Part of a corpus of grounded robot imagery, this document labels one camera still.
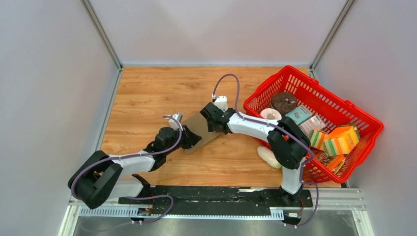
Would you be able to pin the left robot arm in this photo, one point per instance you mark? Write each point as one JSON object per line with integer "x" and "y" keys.
{"x": 104, "y": 176}

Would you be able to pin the white tissue roll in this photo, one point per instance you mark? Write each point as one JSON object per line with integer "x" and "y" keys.
{"x": 271, "y": 114}

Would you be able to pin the pink transparent packet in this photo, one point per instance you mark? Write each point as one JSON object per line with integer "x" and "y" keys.
{"x": 312, "y": 123}

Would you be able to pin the orange snack bag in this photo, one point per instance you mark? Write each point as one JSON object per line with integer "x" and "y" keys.
{"x": 333, "y": 163}

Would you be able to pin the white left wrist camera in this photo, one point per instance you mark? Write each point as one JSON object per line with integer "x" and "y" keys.
{"x": 174, "y": 121}

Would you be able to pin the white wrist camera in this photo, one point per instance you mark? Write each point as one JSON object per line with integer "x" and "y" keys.
{"x": 174, "y": 121}
{"x": 220, "y": 102}

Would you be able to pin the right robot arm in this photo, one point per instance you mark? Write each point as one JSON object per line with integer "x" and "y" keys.
{"x": 289, "y": 145}

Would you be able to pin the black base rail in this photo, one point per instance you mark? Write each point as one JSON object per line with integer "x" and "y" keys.
{"x": 218, "y": 201}

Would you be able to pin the striped colourful sponge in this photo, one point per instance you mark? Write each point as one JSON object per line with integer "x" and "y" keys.
{"x": 316, "y": 138}

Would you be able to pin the teal small box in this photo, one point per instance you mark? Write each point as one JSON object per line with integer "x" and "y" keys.
{"x": 300, "y": 114}

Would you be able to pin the brown cardboard box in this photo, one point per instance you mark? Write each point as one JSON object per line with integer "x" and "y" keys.
{"x": 198, "y": 125}

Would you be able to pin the orange sponge pack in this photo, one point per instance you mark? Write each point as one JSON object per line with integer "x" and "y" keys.
{"x": 342, "y": 140}

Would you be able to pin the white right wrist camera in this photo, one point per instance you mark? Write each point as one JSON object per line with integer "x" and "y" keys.
{"x": 220, "y": 102}

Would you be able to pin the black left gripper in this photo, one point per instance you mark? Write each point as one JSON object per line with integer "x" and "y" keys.
{"x": 190, "y": 138}

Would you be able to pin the brown round chocolate cake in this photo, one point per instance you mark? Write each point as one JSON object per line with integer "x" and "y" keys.
{"x": 283, "y": 102}

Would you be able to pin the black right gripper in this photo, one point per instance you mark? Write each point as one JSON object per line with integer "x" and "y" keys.
{"x": 211, "y": 127}

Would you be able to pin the red plastic basket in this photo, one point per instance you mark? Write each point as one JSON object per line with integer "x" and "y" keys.
{"x": 333, "y": 110}

